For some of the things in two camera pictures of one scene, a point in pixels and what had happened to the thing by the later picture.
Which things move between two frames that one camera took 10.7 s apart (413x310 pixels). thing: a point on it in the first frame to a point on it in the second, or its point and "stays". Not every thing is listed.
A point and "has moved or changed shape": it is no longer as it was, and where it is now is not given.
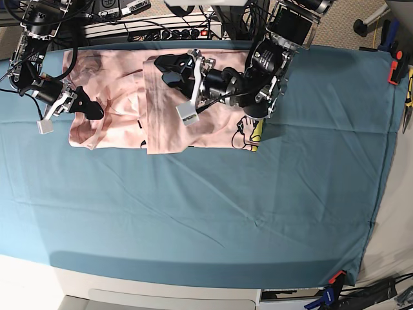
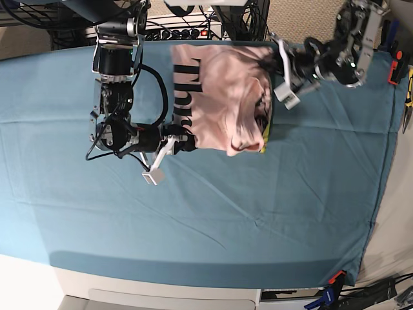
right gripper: [212, 85] to [304, 62]
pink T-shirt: [139, 104] has moved or changed shape
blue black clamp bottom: [331, 293] stays
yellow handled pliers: [409, 100] stays
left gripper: [56, 95] to [150, 136]
